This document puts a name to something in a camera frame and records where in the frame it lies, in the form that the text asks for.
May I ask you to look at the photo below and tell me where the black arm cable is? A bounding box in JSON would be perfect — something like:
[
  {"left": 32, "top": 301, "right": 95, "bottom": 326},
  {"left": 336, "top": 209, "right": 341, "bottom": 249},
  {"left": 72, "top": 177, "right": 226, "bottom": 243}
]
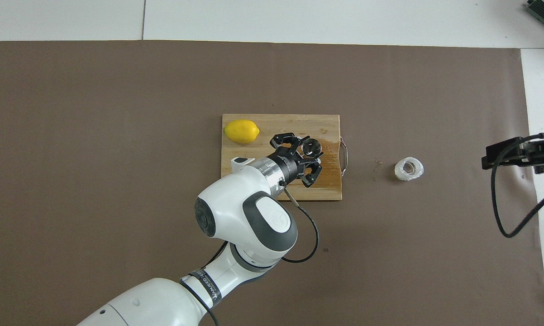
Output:
[
  {"left": 491, "top": 134, "right": 544, "bottom": 238},
  {"left": 279, "top": 181, "right": 320, "bottom": 264}
]

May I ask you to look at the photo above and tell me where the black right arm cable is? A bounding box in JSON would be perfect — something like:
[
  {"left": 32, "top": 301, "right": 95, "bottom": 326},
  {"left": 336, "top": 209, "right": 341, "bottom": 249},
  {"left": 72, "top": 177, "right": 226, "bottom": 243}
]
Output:
[{"left": 491, "top": 134, "right": 544, "bottom": 238}]

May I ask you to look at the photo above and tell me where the wooden cutting board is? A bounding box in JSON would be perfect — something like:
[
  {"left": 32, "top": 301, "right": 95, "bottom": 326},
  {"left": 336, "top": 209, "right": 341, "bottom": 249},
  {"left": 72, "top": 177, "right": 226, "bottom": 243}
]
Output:
[{"left": 220, "top": 114, "right": 348, "bottom": 201}]

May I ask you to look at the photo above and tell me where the steel double jigger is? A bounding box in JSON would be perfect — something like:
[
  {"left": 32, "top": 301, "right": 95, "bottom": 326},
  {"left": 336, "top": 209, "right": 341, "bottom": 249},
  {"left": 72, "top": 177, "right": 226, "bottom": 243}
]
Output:
[{"left": 301, "top": 138, "right": 323, "bottom": 159}]

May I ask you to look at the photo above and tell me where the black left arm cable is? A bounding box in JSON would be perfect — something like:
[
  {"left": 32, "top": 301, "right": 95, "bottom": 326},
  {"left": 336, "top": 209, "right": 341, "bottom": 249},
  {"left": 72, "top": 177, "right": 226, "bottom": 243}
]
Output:
[{"left": 279, "top": 181, "right": 320, "bottom": 264}]

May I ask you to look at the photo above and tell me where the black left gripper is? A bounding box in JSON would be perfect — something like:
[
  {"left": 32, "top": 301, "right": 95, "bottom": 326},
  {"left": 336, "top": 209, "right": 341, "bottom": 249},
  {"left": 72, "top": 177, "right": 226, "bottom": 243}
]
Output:
[{"left": 271, "top": 133, "right": 324, "bottom": 188}]

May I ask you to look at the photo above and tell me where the clear plastic cup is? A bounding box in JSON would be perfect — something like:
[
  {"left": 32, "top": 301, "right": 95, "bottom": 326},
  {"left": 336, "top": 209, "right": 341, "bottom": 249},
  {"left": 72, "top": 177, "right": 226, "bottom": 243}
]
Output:
[{"left": 394, "top": 157, "right": 425, "bottom": 182}]

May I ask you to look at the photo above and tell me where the brown table mat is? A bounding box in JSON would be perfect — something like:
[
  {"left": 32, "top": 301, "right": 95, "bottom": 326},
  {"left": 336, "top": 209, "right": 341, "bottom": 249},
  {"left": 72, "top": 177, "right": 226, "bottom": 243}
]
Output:
[{"left": 0, "top": 40, "right": 544, "bottom": 326}]

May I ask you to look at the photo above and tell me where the yellow lemon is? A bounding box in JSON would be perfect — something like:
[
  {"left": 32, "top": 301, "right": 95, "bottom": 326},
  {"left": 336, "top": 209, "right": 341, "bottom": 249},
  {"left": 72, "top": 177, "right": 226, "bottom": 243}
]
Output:
[{"left": 224, "top": 120, "right": 260, "bottom": 144}]

